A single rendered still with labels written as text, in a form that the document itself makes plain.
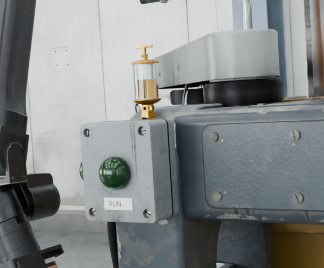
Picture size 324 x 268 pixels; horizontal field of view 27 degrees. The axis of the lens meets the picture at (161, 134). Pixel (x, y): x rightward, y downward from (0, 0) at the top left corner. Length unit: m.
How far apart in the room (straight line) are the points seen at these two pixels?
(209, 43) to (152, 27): 5.86
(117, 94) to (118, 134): 6.21
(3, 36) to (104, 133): 0.43
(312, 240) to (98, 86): 6.10
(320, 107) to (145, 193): 0.17
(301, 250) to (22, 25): 0.51
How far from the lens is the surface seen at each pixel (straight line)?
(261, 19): 5.64
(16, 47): 1.00
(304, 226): 0.84
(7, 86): 0.97
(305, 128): 0.57
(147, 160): 0.58
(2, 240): 0.95
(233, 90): 0.71
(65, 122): 7.19
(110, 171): 0.58
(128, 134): 0.59
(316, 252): 0.90
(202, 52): 0.76
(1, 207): 0.95
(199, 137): 0.61
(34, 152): 7.49
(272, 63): 0.73
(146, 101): 0.66
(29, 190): 1.00
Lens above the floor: 1.35
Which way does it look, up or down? 3 degrees down
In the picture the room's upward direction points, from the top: 4 degrees counter-clockwise
